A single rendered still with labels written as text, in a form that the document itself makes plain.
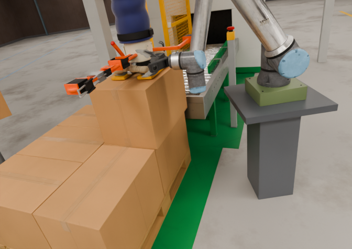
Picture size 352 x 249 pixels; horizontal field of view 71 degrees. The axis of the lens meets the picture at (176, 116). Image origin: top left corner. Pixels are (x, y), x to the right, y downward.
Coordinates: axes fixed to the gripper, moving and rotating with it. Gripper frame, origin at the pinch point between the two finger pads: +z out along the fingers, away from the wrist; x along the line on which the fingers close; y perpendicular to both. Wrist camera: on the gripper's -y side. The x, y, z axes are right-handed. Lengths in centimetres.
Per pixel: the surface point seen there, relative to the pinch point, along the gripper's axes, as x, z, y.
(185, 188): -108, -6, 20
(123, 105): -22.7, 13.0, -4.0
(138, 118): -31.6, 5.2, -4.2
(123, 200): -56, -1, -44
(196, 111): -61, -9, 62
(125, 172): -53, 6, -28
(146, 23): 17.4, 2.9, 26.4
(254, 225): -109, -60, -3
